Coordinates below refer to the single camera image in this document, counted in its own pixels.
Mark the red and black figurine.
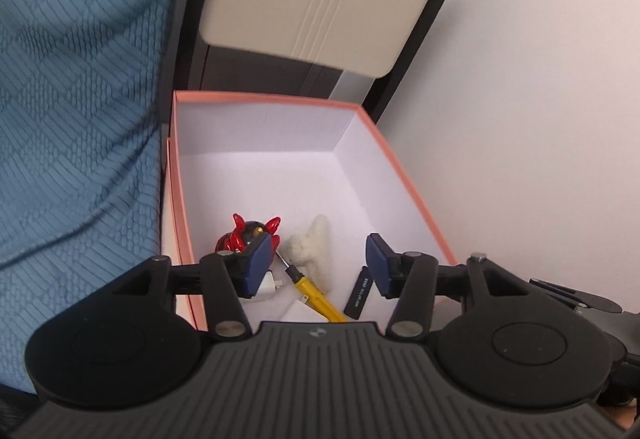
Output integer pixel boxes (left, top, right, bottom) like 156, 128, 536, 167
215, 214, 282, 254

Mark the orange cardboard box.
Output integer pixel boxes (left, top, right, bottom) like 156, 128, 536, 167
161, 90, 460, 335

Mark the white plush toy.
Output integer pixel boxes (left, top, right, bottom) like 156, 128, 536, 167
278, 215, 332, 294

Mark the black bed frame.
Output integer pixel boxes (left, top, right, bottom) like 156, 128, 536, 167
160, 0, 478, 124

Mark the yellow handled screwdriver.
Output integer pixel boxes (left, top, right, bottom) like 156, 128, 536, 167
277, 253, 349, 324

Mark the blue textured blanket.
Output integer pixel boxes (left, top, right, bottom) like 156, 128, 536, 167
0, 0, 201, 395

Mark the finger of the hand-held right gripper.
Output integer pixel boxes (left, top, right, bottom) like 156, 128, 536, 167
527, 276, 624, 316

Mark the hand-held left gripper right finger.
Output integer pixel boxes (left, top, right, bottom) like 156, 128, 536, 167
365, 233, 535, 339

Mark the slim black rectangular case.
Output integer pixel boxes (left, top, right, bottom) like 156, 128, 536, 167
345, 266, 375, 320

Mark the white charger plug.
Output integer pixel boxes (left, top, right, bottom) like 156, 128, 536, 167
239, 270, 286, 304

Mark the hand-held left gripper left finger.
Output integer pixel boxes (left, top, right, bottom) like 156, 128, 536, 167
110, 234, 276, 339

